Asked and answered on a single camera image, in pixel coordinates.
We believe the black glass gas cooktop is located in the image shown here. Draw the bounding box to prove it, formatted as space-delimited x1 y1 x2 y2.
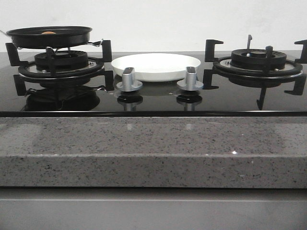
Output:
0 52 307 117

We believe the black left pan support grate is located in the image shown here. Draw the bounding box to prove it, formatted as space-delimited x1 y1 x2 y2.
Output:
6 40 112 95

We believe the black gas burner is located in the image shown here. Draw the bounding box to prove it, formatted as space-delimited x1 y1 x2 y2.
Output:
35 50 88 71
230 49 287 70

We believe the grey cabinet front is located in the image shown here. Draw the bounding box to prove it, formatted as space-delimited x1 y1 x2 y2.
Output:
0 188 307 230

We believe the black right pan support grate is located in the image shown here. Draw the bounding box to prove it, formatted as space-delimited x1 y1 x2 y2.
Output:
203 35 307 109

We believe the black right gas burner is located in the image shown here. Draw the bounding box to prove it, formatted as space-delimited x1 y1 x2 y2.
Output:
230 49 287 70

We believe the black left gas burner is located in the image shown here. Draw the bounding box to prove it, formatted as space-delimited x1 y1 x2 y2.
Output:
35 50 88 71

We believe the fried egg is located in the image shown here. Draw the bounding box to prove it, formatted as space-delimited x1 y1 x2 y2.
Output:
41 31 56 35

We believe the black pan support grate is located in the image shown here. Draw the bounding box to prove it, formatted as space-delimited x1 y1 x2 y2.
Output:
6 40 112 95
203 35 307 109

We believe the silver right stove knob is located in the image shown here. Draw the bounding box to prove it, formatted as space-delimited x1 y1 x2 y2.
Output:
177 67 203 91

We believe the silver stove knob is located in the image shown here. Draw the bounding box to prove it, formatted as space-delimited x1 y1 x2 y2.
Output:
116 67 143 92
177 67 203 91

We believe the black frying pan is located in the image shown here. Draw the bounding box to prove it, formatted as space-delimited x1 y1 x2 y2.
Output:
1 26 103 49

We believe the white round plate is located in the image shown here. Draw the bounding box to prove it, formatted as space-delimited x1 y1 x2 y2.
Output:
111 53 201 82

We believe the silver left stove knob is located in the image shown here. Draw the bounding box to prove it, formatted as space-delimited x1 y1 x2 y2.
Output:
116 67 143 92

